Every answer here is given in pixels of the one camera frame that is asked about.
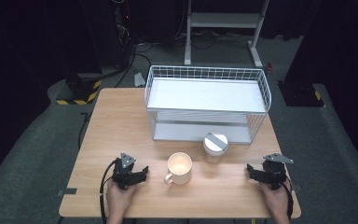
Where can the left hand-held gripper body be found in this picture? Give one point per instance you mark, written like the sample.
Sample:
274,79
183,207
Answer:
125,174

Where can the grey power adapter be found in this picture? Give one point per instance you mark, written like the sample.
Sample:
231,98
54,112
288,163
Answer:
139,80

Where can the white metal stand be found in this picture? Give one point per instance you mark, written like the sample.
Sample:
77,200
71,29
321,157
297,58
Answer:
223,20

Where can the clear jar with white lid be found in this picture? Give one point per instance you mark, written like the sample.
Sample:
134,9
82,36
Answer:
215,146

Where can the black yellow striped stand base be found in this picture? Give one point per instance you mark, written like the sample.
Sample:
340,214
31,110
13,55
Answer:
301,95
80,90

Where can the person's left hand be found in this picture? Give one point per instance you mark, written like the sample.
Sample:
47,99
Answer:
118,200

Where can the person's right hand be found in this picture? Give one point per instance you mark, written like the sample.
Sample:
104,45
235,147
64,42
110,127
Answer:
276,202

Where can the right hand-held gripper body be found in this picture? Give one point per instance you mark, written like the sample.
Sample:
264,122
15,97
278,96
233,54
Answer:
275,174

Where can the cream ceramic mug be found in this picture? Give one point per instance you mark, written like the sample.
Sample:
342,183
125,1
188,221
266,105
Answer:
180,169

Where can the small red object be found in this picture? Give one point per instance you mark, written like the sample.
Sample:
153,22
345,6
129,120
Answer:
269,68

